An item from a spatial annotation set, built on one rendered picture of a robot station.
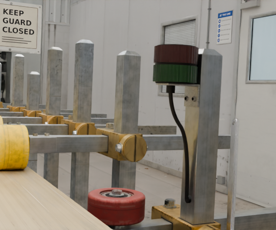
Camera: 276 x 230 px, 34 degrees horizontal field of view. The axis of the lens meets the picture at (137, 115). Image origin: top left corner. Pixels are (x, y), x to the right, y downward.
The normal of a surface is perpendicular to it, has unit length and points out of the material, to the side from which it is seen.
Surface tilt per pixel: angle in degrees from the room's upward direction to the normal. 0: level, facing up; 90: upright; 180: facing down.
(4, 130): 39
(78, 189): 90
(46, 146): 90
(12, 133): 45
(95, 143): 90
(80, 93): 90
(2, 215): 0
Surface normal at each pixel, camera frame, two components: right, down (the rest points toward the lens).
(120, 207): 0.12, 0.06
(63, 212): 0.04, -1.00
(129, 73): 0.45, 0.07
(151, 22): -0.89, -0.02
